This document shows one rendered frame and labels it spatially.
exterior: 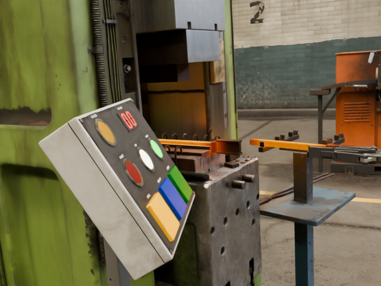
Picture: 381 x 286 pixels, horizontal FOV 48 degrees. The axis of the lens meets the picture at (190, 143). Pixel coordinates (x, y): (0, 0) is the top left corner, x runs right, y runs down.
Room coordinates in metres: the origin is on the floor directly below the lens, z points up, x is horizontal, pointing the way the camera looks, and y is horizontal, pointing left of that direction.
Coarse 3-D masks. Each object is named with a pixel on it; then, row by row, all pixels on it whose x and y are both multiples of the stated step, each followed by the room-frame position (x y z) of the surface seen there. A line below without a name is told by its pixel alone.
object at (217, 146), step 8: (184, 144) 1.43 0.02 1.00; (192, 144) 1.41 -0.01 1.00; (200, 144) 1.39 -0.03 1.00; (208, 144) 1.38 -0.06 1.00; (216, 144) 1.37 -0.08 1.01; (224, 144) 1.36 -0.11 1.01; (232, 144) 1.34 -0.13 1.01; (240, 144) 1.33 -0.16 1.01; (224, 152) 1.35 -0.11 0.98; (232, 152) 1.34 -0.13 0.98; (240, 152) 1.33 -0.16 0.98
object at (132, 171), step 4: (128, 164) 0.74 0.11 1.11; (132, 164) 0.75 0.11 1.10; (128, 168) 0.72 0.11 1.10; (132, 168) 0.74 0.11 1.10; (132, 172) 0.73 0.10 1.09; (136, 172) 0.74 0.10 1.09; (132, 176) 0.72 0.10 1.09; (136, 176) 0.73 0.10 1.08; (140, 176) 0.75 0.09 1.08; (136, 180) 0.72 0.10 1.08; (140, 180) 0.74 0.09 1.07
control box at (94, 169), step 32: (64, 128) 0.68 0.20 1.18; (96, 128) 0.72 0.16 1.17; (128, 128) 0.85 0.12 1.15; (64, 160) 0.68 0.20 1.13; (96, 160) 0.67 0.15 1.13; (128, 160) 0.75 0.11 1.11; (160, 160) 0.92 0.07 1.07; (96, 192) 0.67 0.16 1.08; (128, 192) 0.67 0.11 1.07; (192, 192) 0.98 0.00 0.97; (96, 224) 0.67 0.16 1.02; (128, 224) 0.67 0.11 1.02; (128, 256) 0.67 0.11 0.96; (160, 256) 0.66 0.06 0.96
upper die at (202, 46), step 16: (160, 32) 1.33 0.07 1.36; (176, 32) 1.30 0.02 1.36; (192, 32) 1.31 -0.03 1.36; (208, 32) 1.39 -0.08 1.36; (144, 48) 1.36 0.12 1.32; (160, 48) 1.33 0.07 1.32; (176, 48) 1.30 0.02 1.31; (192, 48) 1.30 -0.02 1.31; (208, 48) 1.38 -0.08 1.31; (144, 64) 1.37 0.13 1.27; (160, 64) 1.33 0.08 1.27
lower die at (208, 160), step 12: (168, 144) 1.45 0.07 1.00; (180, 144) 1.43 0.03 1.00; (180, 156) 1.34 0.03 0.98; (192, 156) 1.33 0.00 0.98; (204, 156) 1.33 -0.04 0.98; (216, 156) 1.39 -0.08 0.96; (180, 168) 1.31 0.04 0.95; (192, 168) 1.28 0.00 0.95; (204, 168) 1.33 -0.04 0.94; (216, 168) 1.39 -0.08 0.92
